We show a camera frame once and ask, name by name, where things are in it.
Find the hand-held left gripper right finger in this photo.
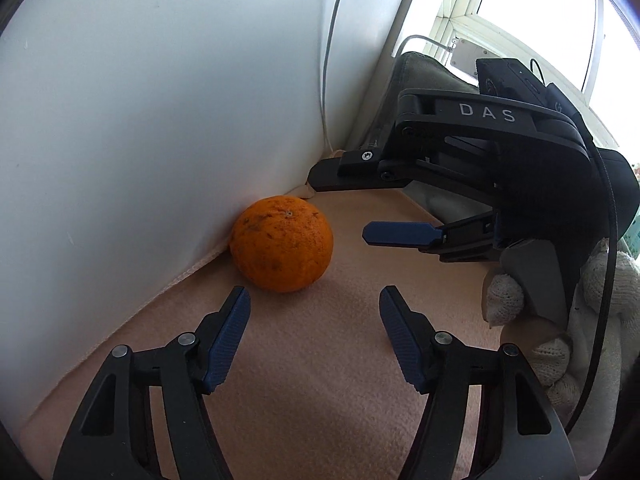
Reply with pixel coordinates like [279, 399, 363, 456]
[378, 285, 571, 480]

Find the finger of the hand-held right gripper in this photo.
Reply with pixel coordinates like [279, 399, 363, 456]
[307, 151, 416, 194]
[362, 212, 503, 264]

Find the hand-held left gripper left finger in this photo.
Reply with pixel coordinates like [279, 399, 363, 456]
[52, 286, 252, 480]

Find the speckled rough orange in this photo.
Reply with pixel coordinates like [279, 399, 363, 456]
[230, 196, 334, 294]

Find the person's right hand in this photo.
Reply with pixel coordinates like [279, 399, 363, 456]
[482, 247, 640, 461]

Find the grey blanket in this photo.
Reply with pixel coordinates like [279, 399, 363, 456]
[350, 51, 497, 222]

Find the white board panel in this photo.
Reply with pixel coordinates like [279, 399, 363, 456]
[0, 0, 417, 433]

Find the thin white cable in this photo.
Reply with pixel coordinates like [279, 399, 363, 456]
[319, 0, 357, 155]

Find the white adapter cable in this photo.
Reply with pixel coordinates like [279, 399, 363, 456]
[394, 34, 457, 57]

